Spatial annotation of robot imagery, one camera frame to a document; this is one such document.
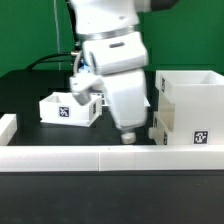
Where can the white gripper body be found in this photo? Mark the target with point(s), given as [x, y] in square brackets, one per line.
[116, 65]

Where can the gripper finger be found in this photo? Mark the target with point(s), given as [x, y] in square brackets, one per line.
[128, 138]

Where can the white front drawer box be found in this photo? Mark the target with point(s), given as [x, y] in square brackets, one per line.
[161, 130]

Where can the white drawer box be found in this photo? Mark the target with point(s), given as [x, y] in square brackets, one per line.
[62, 108]
[161, 130]

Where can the white drawer cabinet frame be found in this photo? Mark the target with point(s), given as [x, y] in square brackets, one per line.
[196, 101]

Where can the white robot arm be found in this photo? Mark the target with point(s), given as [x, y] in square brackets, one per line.
[102, 19]

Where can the white rear drawer box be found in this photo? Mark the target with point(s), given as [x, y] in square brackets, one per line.
[62, 108]

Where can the white marker sheet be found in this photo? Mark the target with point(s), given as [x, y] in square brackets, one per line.
[105, 103]

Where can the white left fence piece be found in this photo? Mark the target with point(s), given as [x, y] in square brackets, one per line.
[8, 127]

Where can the white front fence rail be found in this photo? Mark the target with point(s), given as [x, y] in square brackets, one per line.
[110, 158]

